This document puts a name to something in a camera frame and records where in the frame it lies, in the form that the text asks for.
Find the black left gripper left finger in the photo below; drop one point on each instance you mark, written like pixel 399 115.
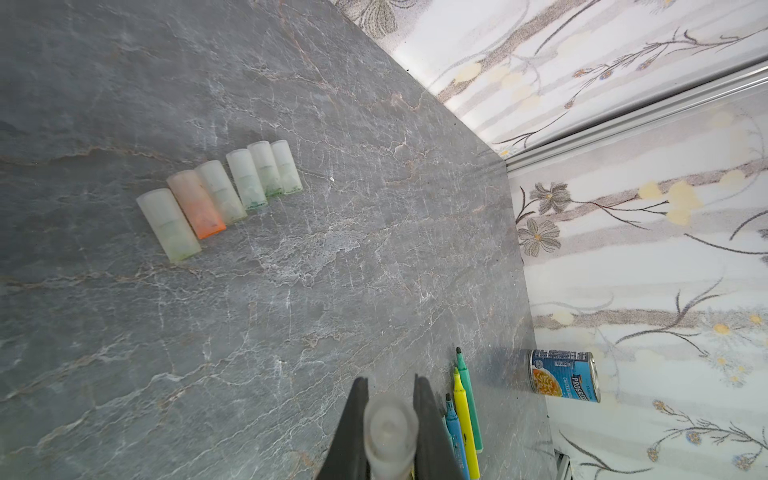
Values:
pixel 346 457

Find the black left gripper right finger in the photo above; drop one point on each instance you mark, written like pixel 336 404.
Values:
pixel 434 458

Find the blue marker pen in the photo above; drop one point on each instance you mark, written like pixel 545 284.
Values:
pixel 456 438

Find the clear pen cap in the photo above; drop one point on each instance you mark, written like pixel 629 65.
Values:
pixel 219 187
pixel 246 179
pixel 289 176
pixel 265 164
pixel 390 427
pixel 169 224

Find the yellow marker pen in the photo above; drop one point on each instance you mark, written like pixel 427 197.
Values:
pixel 462 409

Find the green marker pen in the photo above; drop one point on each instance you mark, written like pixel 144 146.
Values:
pixel 465 379

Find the orange tinted pen cap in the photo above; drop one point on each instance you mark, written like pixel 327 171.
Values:
pixel 196 203

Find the blue soup can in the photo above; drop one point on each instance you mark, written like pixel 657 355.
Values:
pixel 564 374

